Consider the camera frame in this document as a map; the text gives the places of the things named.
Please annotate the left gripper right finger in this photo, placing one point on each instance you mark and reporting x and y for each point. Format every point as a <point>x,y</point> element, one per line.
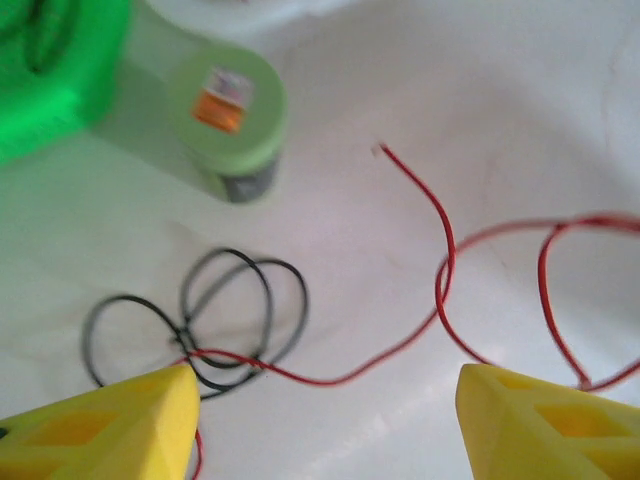
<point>550,435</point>

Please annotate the green plastic basket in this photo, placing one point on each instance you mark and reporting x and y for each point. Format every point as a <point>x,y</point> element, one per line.
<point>50,75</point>

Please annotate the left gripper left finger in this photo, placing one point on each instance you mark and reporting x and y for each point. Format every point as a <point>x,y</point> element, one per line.
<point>100,435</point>

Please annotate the small green-capped bottle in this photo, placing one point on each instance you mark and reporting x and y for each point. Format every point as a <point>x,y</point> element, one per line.
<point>225,100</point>

